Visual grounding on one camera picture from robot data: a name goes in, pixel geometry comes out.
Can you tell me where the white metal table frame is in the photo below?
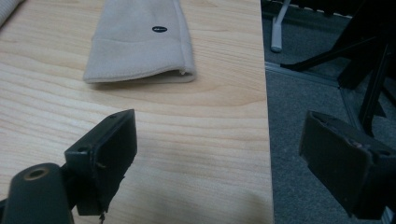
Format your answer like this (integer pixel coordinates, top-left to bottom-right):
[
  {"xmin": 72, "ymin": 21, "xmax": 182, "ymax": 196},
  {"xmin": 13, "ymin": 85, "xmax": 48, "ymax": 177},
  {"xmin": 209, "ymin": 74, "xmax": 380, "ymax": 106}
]
[{"xmin": 270, "ymin": 0, "xmax": 292, "ymax": 53}]

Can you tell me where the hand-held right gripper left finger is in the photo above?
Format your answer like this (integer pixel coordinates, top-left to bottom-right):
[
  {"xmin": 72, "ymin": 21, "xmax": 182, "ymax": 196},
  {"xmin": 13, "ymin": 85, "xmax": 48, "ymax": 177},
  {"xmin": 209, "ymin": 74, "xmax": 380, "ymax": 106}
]
[{"xmin": 64, "ymin": 108, "xmax": 138, "ymax": 217}]

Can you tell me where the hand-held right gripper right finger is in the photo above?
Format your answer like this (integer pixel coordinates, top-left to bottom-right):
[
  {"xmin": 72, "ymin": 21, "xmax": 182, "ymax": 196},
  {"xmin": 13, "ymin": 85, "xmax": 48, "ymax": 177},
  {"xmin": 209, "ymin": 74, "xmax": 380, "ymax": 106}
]
[{"xmin": 298, "ymin": 110, "xmax": 396, "ymax": 220}]

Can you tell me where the beige sock with black mark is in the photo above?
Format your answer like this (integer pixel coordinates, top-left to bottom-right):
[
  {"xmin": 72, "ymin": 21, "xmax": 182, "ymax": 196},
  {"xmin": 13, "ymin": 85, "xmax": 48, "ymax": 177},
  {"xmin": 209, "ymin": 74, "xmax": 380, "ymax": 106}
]
[{"xmin": 82, "ymin": 0, "xmax": 197, "ymax": 84}]

